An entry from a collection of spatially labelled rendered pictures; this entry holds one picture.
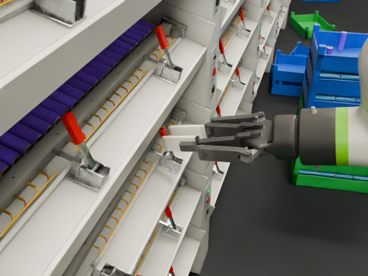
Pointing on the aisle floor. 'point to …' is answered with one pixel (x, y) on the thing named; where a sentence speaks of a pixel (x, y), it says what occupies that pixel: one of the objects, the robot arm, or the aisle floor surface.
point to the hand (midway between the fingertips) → (183, 138)
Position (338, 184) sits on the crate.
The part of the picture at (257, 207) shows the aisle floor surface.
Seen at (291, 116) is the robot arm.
